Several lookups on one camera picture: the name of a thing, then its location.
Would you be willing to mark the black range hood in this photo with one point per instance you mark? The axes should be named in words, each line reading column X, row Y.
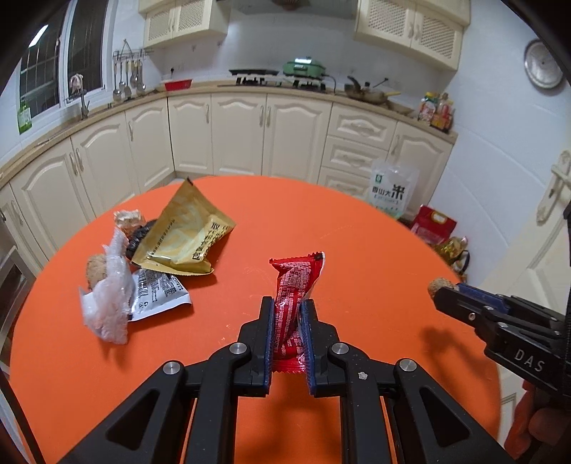
column 290, row 5

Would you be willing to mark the barred kitchen window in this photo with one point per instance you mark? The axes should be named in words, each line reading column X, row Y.
column 84, row 44

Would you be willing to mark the green electric pot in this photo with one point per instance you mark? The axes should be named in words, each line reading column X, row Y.
column 305, row 68

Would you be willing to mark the small gold foil wrapper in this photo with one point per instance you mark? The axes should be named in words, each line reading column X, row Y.
column 129, row 218

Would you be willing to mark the black induction cooktop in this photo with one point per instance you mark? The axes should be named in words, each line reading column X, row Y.
column 253, row 71

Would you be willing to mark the black round lump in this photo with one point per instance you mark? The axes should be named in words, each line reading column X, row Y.
column 138, row 241

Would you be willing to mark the gold patterned bag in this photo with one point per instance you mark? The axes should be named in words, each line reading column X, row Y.
column 455, row 254

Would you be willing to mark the hanging steel utensil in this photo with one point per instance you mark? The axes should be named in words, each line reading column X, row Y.
column 127, row 89
column 134, row 79
column 141, row 85
column 117, row 91

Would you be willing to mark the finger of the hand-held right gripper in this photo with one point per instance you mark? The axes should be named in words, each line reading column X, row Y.
column 484, row 296
column 459, row 308

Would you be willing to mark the black gas stove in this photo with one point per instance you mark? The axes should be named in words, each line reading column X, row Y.
column 285, row 84

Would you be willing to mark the person's right hand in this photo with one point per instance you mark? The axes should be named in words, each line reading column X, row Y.
column 546, row 421

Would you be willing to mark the white printed packet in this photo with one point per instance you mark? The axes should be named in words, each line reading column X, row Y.
column 160, row 292

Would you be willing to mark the pale hanging bundle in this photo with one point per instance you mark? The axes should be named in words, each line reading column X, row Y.
column 76, row 83

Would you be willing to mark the round wall clock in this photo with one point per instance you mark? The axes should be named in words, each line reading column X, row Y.
column 543, row 64

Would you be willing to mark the round orange table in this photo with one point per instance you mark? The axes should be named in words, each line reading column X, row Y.
column 232, row 134

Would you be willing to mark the steel wok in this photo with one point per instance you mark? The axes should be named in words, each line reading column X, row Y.
column 366, row 93

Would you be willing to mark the small cream lattice cabinet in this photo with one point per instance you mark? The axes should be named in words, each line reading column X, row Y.
column 187, row 20

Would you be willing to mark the clear plastic wrap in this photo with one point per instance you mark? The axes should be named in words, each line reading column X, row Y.
column 109, row 294

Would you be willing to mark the red snack wrapper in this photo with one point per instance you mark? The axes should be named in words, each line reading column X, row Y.
column 292, row 285

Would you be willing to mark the cream door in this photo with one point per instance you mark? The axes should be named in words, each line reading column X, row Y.
column 535, row 254

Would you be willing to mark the cluster of seasoning bottles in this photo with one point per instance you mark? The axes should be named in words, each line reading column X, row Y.
column 436, row 114

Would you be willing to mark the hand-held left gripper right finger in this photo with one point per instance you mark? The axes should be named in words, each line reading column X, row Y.
column 308, row 352

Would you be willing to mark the red gift bag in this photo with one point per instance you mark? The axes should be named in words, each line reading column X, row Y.
column 432, row 225

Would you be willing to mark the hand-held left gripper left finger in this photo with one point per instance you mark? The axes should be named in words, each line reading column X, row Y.
column 267, row 343

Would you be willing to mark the clear sack green print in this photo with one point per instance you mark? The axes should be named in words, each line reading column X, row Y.
column 395, row 187

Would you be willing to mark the gold snack packet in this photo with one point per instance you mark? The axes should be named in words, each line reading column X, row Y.
column 183, row 232

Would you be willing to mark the brown crumbly ball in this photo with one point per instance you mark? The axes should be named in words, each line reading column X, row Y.
column 93, row 270
column 439, row 285

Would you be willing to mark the green glass bottle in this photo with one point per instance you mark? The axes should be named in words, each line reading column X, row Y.
column 24, row 118

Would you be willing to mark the large cream lattice cabinet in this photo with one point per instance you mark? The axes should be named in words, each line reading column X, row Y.
column 415, row 31

